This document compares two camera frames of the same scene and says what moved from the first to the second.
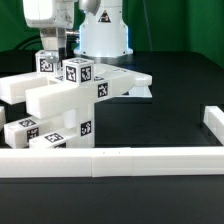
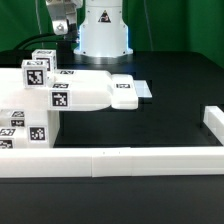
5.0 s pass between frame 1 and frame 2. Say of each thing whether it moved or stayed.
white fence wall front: stayed
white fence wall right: stayed
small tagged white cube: stayed
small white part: moved
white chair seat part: moved
